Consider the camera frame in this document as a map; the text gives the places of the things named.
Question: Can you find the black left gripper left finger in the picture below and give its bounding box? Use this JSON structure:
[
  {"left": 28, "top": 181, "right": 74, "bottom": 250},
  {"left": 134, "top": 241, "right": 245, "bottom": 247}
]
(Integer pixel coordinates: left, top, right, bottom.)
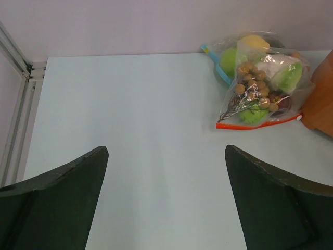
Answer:
[{"left": 1, "top": 146, "right": 109, "bottom": 249}]

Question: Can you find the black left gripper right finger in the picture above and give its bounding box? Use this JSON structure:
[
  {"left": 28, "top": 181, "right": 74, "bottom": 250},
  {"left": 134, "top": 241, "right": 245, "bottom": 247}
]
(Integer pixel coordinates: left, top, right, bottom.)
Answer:
[{"left": 225, "top": 145, "right": 332, "bottom": 249}]

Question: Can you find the red zip clear bag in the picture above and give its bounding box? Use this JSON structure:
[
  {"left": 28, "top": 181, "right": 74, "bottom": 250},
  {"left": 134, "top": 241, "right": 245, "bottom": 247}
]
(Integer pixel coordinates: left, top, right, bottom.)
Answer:
[{"left": 216, "top": 51, "right": 314, "bottom": 130}]

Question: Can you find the brown longan bunch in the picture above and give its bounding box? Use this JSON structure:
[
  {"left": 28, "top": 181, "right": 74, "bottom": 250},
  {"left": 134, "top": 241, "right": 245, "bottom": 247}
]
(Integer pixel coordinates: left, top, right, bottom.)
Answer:
[{"left": 234, "top": 61, "right": 279, "bottom": 112}]

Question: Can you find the green fake cabbage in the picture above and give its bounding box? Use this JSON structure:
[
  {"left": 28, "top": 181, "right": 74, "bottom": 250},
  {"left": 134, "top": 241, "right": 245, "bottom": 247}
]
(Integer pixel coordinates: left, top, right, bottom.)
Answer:
[{"left": 270, "top": 62, "right": 303, "bottom": 95}]

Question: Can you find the green fake apple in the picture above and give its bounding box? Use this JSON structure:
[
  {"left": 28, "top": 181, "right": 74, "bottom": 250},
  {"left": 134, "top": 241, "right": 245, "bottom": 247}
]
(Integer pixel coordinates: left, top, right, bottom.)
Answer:
[{"left": 219, "top": 47, "right": 237, "bottom": 79}]

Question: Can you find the blue zip clear bag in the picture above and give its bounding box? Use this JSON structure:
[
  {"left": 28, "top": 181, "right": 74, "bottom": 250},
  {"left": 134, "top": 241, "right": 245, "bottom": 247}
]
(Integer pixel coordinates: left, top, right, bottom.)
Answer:
[{"left": 201, "top": 31, "right": 285, "bottom": 85}]

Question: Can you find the yellow fake fruit in bag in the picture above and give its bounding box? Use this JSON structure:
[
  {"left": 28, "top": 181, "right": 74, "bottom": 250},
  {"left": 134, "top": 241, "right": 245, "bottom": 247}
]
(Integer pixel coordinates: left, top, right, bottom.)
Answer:
[{"left": 239, "top": 34, "right": 271, "bottom": 52}]

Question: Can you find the orange plastic tub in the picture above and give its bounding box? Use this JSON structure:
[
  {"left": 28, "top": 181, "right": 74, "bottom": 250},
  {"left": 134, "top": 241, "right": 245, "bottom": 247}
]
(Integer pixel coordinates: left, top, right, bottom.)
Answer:
[{"left": 301, "top": 52, "right": 332, "bottom": 136}]

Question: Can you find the aluminium frame post left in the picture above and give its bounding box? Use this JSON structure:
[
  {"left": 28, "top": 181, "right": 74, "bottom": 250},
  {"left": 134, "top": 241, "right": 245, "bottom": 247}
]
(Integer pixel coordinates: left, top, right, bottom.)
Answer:
[{"left": 1, "top": 25, "right": 47, "bottom": 187}]

